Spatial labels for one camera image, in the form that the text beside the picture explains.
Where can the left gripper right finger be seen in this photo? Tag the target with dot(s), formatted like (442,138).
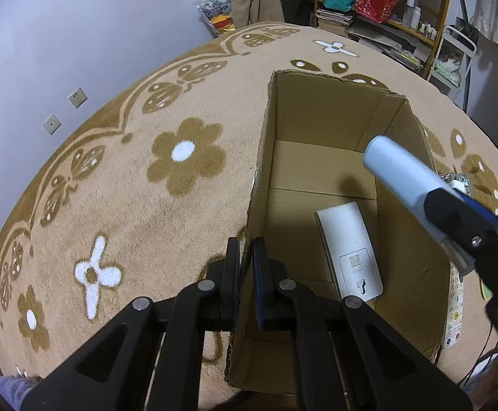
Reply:
(270,304)

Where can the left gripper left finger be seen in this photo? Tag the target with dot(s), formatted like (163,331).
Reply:
(224,303)

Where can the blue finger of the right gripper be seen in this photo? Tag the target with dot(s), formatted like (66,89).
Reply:
(474,237)
(475,210)

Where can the light blue cylindrical power bank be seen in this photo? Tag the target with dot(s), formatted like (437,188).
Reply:
(410,180)

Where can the white rectangular device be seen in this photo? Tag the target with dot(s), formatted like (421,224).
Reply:
(349,251)

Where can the cardboard box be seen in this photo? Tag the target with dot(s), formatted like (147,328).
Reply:
(314,136)

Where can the white TV remote control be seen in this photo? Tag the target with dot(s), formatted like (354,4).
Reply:
(454,319)

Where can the brown floral carpet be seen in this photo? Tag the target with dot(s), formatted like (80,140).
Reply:
(247,136)

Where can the white metal trolley cart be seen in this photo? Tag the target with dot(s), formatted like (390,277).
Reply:
(452,62)

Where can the wooden bookshelf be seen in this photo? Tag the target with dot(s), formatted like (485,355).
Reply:
(410,36)

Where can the stack of books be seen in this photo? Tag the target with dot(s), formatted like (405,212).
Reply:
(333,21)

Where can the plastic bag of toys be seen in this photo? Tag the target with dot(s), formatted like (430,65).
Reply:
(217,16)

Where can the wall socket plate lower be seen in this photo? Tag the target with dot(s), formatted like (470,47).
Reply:
(51,124)

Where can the wall socket plate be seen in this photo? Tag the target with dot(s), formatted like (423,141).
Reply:
(77,98)
(51,124)

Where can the wall socket plate upper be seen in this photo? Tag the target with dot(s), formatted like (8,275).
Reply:
(77,98)

